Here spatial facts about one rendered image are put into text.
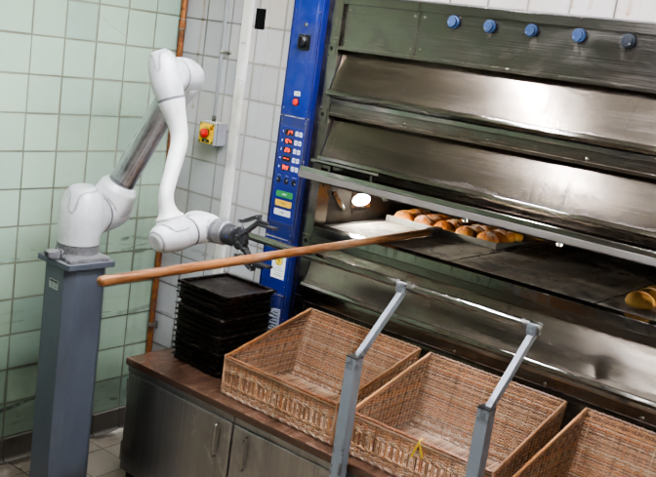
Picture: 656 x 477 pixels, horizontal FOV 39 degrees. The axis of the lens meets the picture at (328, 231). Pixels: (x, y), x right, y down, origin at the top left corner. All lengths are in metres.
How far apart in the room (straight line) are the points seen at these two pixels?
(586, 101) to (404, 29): 0.77
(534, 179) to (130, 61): 1.85
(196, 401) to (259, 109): 1.25
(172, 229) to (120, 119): 1.02
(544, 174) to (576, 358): 0.63
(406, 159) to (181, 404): 1.26
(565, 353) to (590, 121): 0.78
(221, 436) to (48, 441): 0.68
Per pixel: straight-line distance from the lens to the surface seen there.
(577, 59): 3.21
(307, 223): 3.80
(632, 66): 3.13
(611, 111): 3.14
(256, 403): 3.43
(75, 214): 3.50
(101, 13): 4.04
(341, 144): 3.68
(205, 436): 3.58
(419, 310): 3.50
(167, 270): 2.76
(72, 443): 3.78
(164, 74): 3.37
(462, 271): 3.39
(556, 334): 3.27
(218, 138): 4.07
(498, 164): 3.32
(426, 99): 3.44
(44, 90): 3.91
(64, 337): 3.59
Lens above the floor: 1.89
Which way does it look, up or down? 11 degrees down
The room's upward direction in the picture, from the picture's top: 8 degrees clockwise
